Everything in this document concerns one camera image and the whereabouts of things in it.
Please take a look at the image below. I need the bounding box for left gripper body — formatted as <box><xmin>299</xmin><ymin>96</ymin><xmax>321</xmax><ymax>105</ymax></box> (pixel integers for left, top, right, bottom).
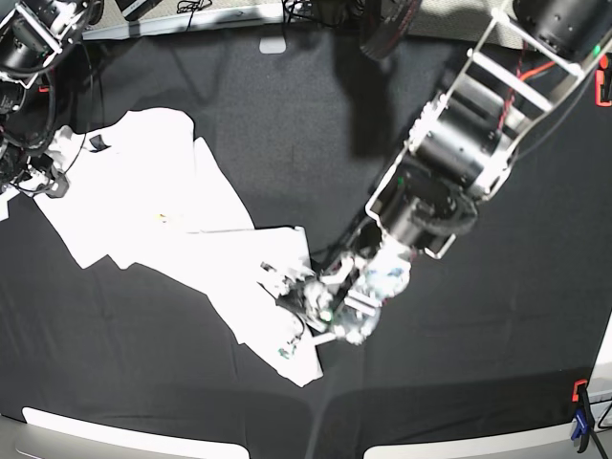
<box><xmin>305</xmin><ymin>238</ymin><xmax>414</xmax><ymax>345</ymax></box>

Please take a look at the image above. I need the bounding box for white graphic t-shirt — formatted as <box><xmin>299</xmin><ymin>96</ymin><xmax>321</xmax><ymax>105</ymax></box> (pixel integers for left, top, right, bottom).
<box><xmin>35</xmin><ymin>107</ymin><xmax>322</xmax><ymax>386</ymax></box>

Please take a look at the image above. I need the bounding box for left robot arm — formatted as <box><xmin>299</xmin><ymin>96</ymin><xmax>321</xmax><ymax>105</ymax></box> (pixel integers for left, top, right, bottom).
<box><xmin>297</xmin><ymin>1</ymin><xmax>611</xmax><ymax>345</ymax></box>

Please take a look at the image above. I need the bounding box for black table cloth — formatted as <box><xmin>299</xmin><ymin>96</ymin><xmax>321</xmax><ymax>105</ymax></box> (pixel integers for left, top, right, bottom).
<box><xmin>1</xmin><ymin>27</ymin><xmax>611</xmax><ymax>458</ymax></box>

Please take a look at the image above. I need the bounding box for red blue clamp near right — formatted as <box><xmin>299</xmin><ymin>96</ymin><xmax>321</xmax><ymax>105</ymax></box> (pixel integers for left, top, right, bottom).
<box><xmin>571</xmin><ymin>379</ymin><xmax>592</xmax><ymax>454</ymax></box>

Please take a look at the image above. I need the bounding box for red black clamp far right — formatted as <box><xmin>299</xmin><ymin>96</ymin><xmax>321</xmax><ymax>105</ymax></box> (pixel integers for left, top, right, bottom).
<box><xmin>595</xmin><ymin>53</ymin><xmax>612</xmax><ymax>107</ymax></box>

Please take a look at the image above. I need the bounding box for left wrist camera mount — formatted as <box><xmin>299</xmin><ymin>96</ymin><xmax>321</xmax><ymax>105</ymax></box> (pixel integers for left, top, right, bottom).
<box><xmin>257</xmin><ymin>262</ymin><xmax>339</xmax><ymax>360</ymax></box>

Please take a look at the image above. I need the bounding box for black red cable bundle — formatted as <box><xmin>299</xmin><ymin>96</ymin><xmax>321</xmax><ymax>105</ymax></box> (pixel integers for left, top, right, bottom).
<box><xmin>356</xmin><ymin>0</ymin><xmax>422</xmax><ymax>61</ymax></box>

